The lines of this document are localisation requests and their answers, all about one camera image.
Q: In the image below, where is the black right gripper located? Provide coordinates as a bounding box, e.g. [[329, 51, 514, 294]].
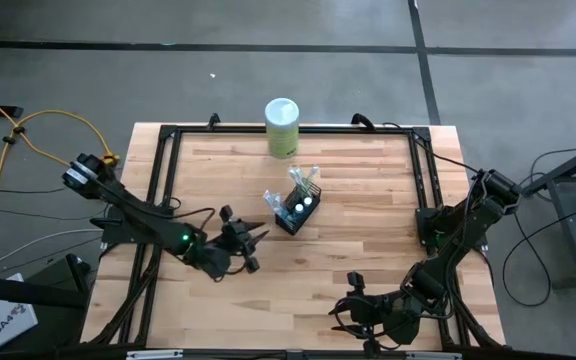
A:
[[328, 271, 409, 357]]

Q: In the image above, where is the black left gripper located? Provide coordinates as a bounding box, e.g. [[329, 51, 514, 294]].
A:
[[201, 204, 271, 281]]

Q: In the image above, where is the black wire caddy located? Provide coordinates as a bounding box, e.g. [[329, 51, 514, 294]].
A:
[[273, 180, 323, 237]]

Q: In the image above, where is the white label strip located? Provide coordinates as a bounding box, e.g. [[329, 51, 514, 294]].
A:
[[125, 349, 184, 360], [405, 351, 462, 360]]

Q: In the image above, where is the green wipes canister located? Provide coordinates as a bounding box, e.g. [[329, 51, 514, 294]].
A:
[[264, 97, 301, 160]]

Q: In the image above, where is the black equipment case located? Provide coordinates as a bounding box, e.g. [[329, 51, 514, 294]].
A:
[[0, 253, 93, 351]]

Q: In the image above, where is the grey metal stand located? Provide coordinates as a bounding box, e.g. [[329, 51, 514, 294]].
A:
[[519, 137, 576, 292]]

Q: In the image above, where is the black aluminium table frame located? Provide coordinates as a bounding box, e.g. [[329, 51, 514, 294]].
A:
[[81, 122, 508, 352]]

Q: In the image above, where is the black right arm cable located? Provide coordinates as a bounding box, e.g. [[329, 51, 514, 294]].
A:
[[370, 121, 487, 176]]

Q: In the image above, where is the white floor cable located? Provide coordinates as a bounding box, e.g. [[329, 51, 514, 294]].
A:
[[0, 228, 105, 277]]

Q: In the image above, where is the yellow extension cable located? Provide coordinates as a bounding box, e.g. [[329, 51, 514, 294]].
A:
[[0, 83, 122, 222]]

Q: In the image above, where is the black floor cable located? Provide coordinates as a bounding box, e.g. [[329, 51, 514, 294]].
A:
[[0, 187, 114, 222], [501, 147, 576, 308]]

